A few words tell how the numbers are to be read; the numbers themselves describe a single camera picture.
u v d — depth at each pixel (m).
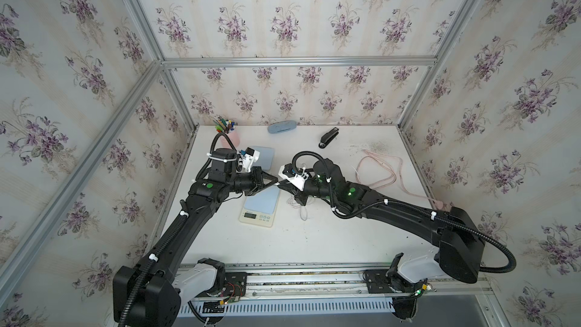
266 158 0.71
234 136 1.14
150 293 0.37
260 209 0.88
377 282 0.73
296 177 0.62
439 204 0.94
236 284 0.72
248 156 0.70
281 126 1.17
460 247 0.41
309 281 0.75
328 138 1.11
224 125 1.06
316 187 0.63
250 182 0.65
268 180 0.70
